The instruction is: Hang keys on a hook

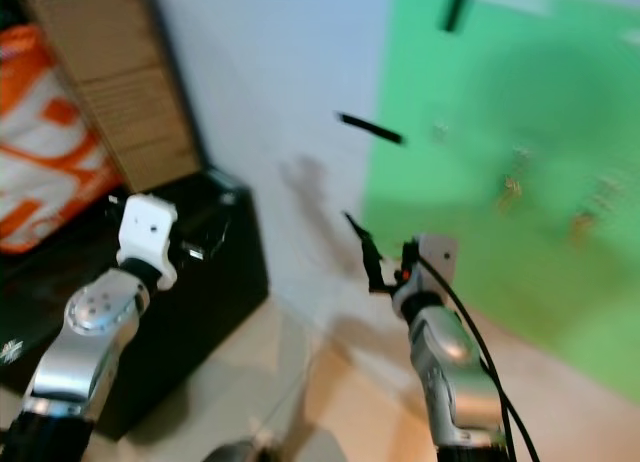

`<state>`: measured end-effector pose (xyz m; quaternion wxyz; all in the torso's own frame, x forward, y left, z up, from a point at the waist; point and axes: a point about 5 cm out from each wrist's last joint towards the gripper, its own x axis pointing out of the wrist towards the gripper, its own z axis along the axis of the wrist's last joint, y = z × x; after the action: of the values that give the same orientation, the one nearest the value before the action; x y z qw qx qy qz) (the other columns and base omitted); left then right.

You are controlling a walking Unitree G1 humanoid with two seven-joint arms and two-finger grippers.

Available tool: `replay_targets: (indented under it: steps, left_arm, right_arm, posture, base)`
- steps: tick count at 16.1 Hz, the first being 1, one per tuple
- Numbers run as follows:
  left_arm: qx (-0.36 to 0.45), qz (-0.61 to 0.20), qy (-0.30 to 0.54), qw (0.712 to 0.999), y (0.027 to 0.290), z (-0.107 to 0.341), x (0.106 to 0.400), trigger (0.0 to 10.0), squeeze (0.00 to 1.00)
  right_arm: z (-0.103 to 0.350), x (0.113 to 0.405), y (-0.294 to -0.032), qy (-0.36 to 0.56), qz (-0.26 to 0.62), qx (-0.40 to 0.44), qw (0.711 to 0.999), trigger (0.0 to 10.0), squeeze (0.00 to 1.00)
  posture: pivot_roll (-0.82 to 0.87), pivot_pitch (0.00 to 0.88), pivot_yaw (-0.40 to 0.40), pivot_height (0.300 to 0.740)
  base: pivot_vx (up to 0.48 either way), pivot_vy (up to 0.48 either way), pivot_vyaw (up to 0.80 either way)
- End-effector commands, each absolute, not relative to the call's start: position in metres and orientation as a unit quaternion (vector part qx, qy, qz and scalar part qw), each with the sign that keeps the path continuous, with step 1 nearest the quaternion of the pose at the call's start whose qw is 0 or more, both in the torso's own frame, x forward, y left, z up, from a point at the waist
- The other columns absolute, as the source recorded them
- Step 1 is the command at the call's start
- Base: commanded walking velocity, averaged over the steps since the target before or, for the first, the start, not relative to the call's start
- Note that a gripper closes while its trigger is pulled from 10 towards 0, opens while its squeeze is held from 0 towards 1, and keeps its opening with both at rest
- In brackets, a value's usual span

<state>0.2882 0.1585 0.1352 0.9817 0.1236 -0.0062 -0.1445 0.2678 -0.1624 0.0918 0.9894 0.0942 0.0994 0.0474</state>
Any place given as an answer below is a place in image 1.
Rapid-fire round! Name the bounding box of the black hard case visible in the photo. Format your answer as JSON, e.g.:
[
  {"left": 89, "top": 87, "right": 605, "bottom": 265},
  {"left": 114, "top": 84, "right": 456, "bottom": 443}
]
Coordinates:
[{"left": 0, "top": 167, "right": 272, "bottom": 440}]

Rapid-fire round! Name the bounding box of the brass key bunch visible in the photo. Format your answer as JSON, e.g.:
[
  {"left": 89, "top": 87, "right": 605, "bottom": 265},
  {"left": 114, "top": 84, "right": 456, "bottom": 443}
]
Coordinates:
[
  {"left": 568, "top": 177, "right": 623, "bottom": 248},
  {"left": 496, "top": 150, "right": 533, "bottom": 213}
]

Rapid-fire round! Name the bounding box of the brown cardboard box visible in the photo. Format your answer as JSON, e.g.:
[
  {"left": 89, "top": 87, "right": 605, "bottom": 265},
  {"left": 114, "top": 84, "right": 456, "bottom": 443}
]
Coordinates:
[{"left": 25, "top": 0, "right": 207, "bottom": 192}]

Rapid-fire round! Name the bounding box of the orange and white bag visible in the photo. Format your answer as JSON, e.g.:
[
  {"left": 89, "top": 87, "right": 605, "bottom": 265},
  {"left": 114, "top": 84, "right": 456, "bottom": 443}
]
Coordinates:
[{"left": 0, "top": 22, "right": 123, "bottom": 256}]

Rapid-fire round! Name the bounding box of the grey robot leg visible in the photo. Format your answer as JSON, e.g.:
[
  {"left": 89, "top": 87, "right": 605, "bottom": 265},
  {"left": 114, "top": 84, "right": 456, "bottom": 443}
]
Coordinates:
[{"left": 205, "top": 439, "right": 283, "bottom": 462}]

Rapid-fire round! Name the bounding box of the green backdrop sheet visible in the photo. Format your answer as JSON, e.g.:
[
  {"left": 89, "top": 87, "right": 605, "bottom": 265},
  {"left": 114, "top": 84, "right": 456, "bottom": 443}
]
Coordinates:
[{"left": 360, "top": 0, "right": 640, "bottom": 404}]

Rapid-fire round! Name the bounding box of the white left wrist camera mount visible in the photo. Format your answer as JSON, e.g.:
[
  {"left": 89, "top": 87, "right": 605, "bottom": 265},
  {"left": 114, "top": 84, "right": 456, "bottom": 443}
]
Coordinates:
[{"left": 117, "top": 194, "right": 182, "bottom": 288}]

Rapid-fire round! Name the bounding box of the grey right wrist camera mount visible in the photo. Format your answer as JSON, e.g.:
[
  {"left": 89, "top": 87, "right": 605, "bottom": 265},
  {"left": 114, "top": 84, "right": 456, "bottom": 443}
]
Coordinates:
[{"left": 418, "top": 234, "right": 459, "bottom": 279}]

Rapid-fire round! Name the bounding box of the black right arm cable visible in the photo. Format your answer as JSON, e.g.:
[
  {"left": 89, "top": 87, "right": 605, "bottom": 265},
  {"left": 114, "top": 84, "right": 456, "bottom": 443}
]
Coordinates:
[{"left": 420, "top": 258, "right": 543, "bottom": 462}]

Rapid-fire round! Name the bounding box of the black wall bar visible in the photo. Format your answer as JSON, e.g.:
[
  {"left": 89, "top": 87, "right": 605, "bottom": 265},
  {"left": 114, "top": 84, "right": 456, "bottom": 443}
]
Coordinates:
[{"left": 442, "top": 0, "right": 474, "bottom": 33}]

